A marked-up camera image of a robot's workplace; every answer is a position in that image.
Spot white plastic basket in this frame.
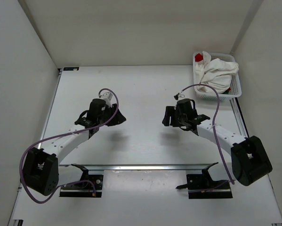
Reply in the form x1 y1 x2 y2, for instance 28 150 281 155
193 51 242 101

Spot white t shirt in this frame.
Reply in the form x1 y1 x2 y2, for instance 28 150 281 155
193 51 239 94

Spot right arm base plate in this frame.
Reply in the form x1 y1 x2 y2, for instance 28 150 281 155
176 162 233 199

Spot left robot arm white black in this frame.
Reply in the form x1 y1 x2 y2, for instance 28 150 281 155
21 98 126 196

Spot aluminium table rail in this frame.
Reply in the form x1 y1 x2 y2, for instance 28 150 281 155
58 164 219 172

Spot red t shirt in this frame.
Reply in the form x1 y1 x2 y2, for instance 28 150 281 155
194 53 203 62

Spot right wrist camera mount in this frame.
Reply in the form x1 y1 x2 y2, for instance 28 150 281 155
174 93 185 101

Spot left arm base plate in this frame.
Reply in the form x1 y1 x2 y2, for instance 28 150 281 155
58 164 104 198

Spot dark table label sticker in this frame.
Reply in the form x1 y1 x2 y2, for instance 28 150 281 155
63 67 79 71

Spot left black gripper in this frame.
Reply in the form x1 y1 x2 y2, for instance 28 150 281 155
97 103 126 126

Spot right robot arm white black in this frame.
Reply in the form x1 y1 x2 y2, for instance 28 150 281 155
162 98 273 186

